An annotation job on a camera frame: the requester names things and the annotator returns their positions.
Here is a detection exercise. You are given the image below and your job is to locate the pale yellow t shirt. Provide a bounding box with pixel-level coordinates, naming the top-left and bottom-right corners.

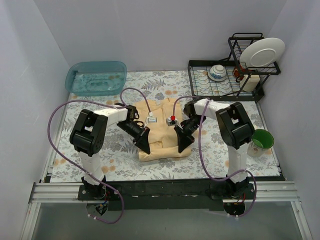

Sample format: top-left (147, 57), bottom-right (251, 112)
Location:
top-left (138, 98), bottom-right (192, 162)

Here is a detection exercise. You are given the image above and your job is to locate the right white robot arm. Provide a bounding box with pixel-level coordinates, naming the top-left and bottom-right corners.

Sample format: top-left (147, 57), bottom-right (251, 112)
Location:
top-left (166, 97), bottom-right (255, 199)

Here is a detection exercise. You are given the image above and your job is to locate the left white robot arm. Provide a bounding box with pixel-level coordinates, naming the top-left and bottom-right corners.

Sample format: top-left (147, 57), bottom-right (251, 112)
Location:
top-left (69, 103), bottom-right (151, 200)

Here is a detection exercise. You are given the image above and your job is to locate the floral table mat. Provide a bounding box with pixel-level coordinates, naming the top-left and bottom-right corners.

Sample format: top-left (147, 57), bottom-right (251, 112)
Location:
top-left (51, 69), bottom-right (281, 181)

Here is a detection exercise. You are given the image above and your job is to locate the black base bar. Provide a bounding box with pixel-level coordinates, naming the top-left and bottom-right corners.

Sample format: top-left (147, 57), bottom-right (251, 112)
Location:
top-left (77, 178), bottom-right (255, 211)

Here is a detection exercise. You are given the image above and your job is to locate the blue patterned white bowl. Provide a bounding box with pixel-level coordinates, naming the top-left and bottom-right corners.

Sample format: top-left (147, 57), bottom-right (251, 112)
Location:
top-left (208, 64), bottom-right (227, 82)

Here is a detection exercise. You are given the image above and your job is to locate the teal plastic basin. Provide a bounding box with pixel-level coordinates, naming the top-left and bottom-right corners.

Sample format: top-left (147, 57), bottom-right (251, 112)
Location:
top-left (65, 61), bottom-right (127, 97)

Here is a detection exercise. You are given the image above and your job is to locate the green cup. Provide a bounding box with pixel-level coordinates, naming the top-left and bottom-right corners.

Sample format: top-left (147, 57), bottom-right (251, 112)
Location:
top-left (247, 129), bottom-right (274, 158)

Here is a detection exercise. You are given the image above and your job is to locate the red mug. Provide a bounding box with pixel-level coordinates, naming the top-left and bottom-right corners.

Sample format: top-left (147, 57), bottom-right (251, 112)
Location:
top-left (232, 64), bottom-right (248, 79)

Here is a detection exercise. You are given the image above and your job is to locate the cream ceramic cup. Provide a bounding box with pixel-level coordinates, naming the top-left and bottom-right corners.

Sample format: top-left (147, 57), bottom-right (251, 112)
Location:
top-left (239, 74), bottom-right (260, 92)

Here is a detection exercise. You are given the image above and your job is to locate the white ceramic plate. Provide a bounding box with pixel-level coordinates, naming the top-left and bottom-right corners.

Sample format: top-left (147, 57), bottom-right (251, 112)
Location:
top-left (239, 37), bottom-right (286, 68)

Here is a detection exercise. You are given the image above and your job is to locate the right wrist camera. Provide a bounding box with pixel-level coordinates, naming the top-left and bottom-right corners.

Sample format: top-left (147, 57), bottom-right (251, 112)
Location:
top-left (166, 115), bottom-right (178, 127)

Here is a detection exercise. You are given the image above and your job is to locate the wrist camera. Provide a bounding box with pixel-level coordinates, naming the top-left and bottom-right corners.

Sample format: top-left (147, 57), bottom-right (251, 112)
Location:
top-left (144, 112), bottom-right (157, 126)
top-left (166, 115), bottom-right (178, 127)

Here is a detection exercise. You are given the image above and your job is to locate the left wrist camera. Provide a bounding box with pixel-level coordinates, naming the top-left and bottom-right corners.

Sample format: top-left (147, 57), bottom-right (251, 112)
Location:
top-left (144, 112), bottom-right (157, 126)

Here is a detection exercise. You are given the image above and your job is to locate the black wire dish rack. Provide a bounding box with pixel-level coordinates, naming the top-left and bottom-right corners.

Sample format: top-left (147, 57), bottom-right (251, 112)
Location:
top-left (187, 32), bottom-right (281, 102)

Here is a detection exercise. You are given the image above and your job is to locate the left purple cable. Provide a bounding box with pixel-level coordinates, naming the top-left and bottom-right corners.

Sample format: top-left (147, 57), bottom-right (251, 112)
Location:
top-left (47, 87), bottom-right (155, 224)

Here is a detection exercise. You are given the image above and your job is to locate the aluminium frame rail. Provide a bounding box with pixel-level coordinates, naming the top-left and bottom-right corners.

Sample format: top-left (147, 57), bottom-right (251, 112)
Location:
top-left (22, 179), bottom-right (312, 240)

